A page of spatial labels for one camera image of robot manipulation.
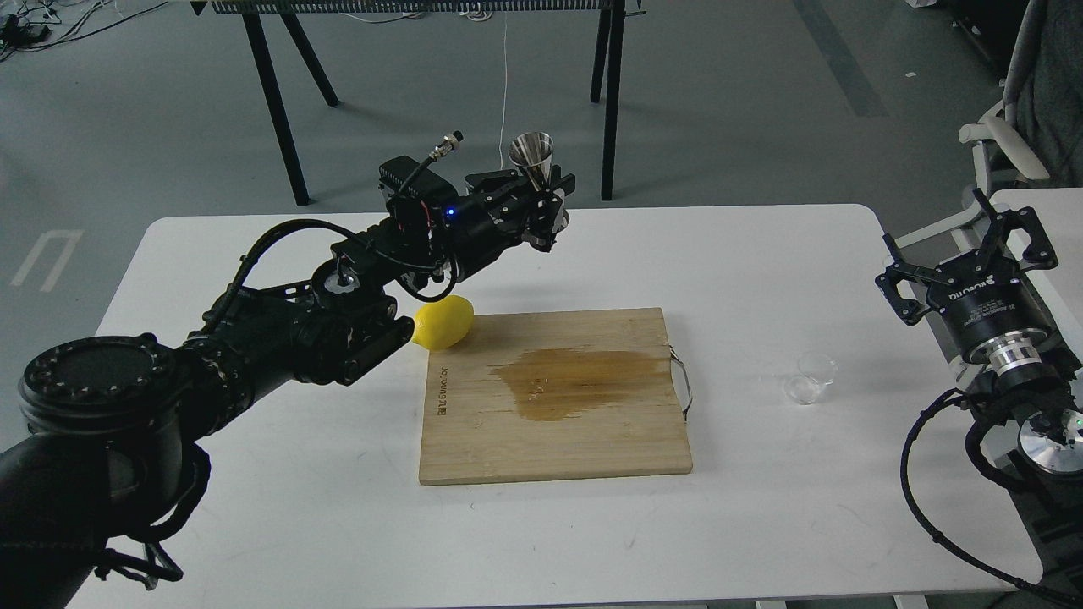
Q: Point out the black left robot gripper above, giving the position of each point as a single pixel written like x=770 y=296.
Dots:
x=502 y=209

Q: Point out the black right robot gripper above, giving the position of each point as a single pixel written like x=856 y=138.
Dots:
x=986 y=309

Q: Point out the steel double jigger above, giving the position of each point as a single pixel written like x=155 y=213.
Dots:
x=532 y=154

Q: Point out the clear small measuring cup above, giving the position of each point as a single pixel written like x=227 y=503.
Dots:
x=815 y=372

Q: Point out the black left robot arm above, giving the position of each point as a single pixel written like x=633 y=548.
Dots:
x=113 y=464

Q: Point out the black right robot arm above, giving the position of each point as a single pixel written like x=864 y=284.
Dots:
x=1025 y=432

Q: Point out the yellow lemon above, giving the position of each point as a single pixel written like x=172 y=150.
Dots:
x=442 y=324

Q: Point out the white office chair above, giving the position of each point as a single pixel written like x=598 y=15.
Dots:
x=1012 y=44

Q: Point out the bamboo cutting board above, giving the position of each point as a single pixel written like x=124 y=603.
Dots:
x=569 y=395

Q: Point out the person in grey clothes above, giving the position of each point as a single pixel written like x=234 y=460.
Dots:
x=1049 y=111

